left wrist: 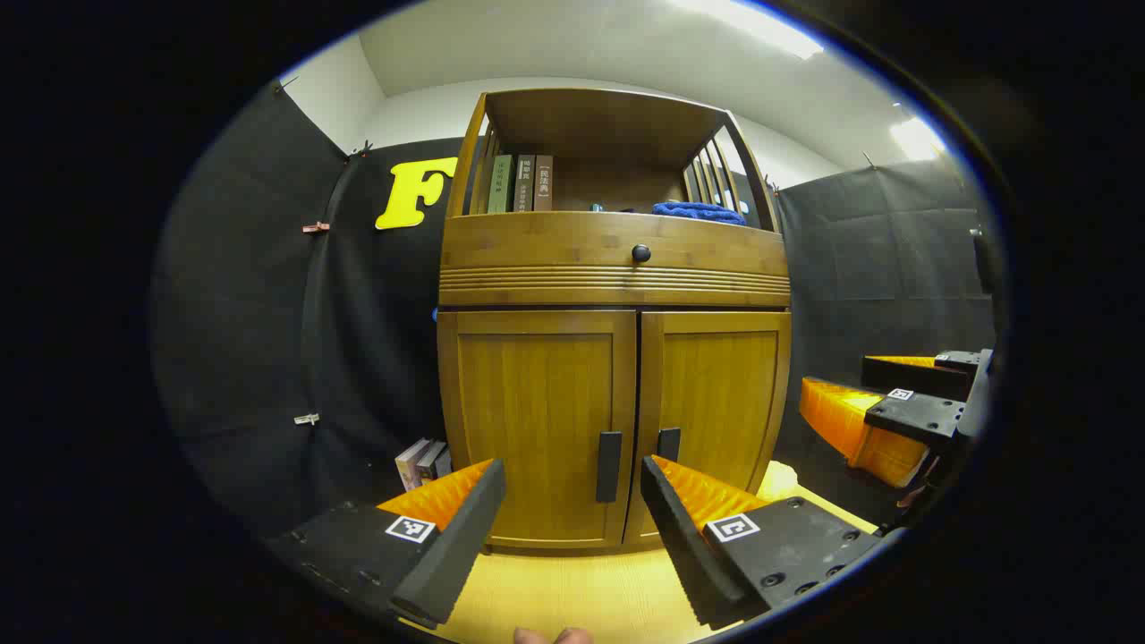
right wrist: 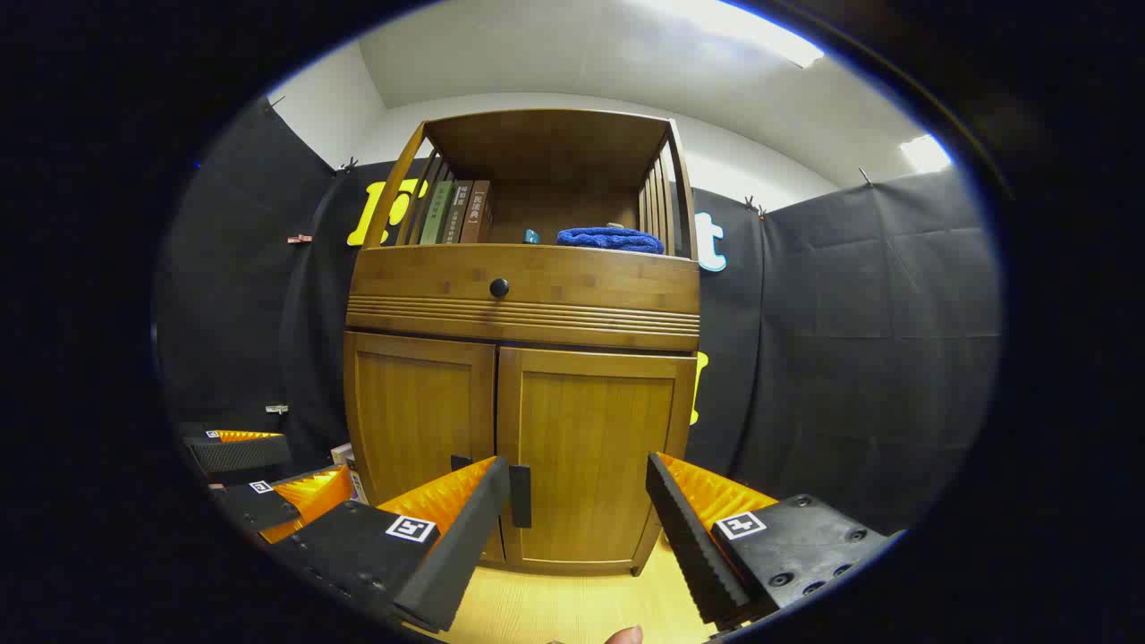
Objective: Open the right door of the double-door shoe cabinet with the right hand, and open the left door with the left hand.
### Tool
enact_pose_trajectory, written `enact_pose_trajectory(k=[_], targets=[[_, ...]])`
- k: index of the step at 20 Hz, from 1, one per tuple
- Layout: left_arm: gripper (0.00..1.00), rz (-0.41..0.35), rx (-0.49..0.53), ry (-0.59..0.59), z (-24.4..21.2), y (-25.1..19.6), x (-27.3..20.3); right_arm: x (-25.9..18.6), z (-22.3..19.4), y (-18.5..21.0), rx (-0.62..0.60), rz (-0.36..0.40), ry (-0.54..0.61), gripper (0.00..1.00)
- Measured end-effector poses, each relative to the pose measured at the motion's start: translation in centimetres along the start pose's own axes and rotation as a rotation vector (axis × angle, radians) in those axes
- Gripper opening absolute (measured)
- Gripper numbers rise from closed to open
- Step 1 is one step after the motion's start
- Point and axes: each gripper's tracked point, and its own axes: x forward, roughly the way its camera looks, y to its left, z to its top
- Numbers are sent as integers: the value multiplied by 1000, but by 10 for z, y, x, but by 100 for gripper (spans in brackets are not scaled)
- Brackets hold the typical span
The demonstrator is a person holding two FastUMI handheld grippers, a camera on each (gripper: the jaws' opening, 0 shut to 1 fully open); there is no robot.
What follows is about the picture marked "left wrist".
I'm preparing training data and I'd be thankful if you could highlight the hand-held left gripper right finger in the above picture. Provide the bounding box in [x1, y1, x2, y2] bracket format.
[640, 454, 886, 627]

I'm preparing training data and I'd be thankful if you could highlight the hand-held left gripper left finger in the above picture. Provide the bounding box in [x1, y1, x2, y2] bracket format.
[268, 459, 507, 629]

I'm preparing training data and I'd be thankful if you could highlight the wooden shoe cabinet door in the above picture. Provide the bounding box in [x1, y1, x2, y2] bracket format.
[623, 310, 793, 545]
[437, 309, 638, 548]

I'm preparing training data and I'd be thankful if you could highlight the wooden double-door shoe cabinet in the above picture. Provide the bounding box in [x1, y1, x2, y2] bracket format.
[437, 87, 793, 551]

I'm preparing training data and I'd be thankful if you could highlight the wooden cabinet drawer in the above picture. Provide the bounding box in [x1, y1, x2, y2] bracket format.
[438, 211, 792, 309]

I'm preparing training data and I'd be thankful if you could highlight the white purple book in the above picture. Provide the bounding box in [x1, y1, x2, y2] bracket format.
[395, 437, 431, 492]

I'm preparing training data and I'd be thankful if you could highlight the small ceiling light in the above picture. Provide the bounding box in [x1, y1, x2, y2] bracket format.
[890, 116, 947, 163]

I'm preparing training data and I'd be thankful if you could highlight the blue towel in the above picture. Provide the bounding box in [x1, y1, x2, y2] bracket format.
[652, 201, 747, 226]

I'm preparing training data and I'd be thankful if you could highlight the black backdrop cloth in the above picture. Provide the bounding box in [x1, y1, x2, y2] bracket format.
[150, 80, 998, 538]

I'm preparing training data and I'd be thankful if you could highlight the green book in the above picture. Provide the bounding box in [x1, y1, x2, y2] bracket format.
[488, 155, 515, 214]

